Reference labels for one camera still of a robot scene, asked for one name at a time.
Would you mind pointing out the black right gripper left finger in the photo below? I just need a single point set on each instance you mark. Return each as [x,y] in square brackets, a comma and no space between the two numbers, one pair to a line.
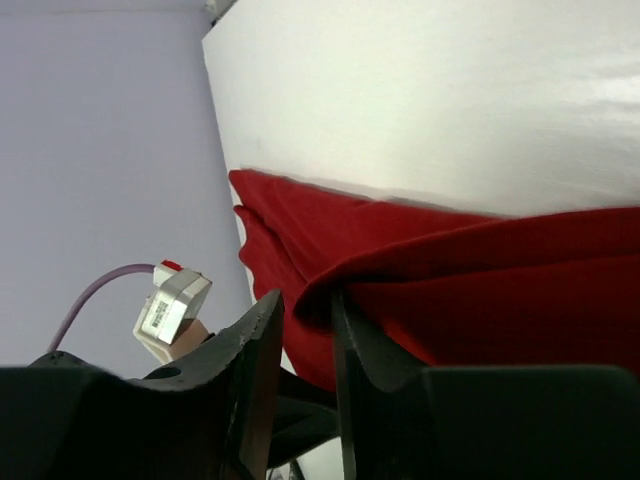
[207,415]

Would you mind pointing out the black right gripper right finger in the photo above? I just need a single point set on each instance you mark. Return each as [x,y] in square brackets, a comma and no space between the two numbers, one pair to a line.
[400,418]

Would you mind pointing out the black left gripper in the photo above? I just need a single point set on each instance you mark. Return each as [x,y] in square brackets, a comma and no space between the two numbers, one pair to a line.
[306,418]

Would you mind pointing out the red t shirt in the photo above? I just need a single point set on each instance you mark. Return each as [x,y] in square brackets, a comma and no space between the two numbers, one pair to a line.
[451,288]

